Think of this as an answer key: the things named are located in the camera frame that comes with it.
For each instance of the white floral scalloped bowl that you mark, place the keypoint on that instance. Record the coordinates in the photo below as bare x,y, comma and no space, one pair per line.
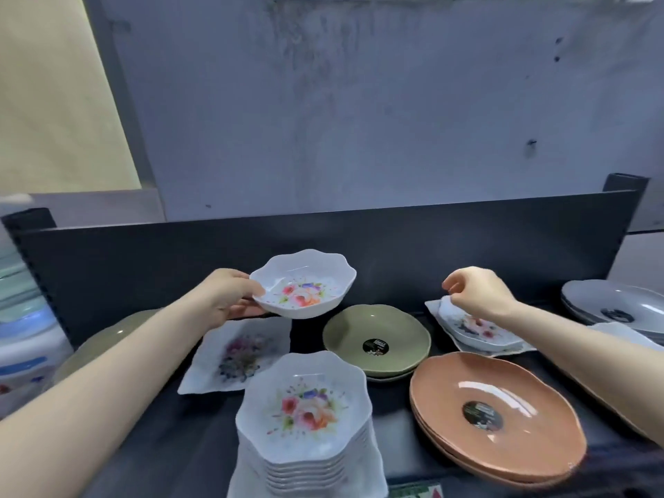
311,285

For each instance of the person's right forearm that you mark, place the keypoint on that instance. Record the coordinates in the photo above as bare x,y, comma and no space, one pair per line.
591,352

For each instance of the person's left hand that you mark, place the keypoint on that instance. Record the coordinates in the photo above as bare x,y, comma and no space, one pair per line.
225,300

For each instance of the small white square plate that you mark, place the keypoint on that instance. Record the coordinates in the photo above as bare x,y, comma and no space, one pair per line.
521,348

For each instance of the large green plate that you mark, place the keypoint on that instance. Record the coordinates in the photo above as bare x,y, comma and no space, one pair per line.
98,342

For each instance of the grey oval plate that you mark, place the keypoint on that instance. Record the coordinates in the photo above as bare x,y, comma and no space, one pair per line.
612,303
575,315

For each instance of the stack of white floral bowls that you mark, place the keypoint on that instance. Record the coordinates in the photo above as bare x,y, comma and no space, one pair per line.
306,409

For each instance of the white square floral plate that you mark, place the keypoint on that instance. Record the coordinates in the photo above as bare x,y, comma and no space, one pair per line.
233,357

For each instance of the white water dispenser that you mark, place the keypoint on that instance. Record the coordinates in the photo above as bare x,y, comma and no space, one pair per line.
26,352

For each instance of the black shelf back panel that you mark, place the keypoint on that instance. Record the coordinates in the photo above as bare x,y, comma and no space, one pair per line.
155,264

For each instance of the person's right fingers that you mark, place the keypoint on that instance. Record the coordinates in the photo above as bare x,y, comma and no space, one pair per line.
452,289

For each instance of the person's left thumb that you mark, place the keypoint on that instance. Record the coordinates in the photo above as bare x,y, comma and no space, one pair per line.
245,286

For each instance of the small white floral dish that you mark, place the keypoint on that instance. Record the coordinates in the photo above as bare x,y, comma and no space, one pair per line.
482,331

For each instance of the person's right hand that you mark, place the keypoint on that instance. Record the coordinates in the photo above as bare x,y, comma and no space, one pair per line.
482,293

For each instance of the person's left forearm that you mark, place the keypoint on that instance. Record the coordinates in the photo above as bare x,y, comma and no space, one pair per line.
93,394

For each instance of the orange oval plate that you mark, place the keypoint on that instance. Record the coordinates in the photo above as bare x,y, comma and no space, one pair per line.
498,399
487,475

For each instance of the plain white plate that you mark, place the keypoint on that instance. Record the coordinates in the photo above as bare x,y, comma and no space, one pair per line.
625,332

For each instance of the green round plate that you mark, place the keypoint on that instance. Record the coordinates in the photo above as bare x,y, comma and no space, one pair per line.
378,331
389,379

